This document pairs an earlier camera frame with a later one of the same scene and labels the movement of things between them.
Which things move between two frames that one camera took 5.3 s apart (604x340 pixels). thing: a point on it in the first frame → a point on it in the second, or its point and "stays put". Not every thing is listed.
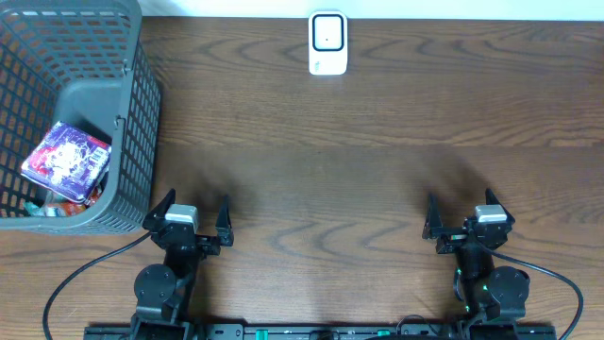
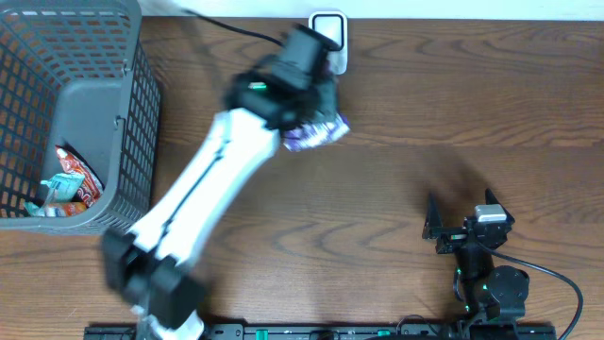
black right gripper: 433,220 stays put
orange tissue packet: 61,210 stays put
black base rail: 320,332 stays put
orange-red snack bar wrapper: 78,208 → 74,161
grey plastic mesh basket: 87,64 stays put
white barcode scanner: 327,42 stays put
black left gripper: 190,241 → 326,105
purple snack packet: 68,161 → 315,133
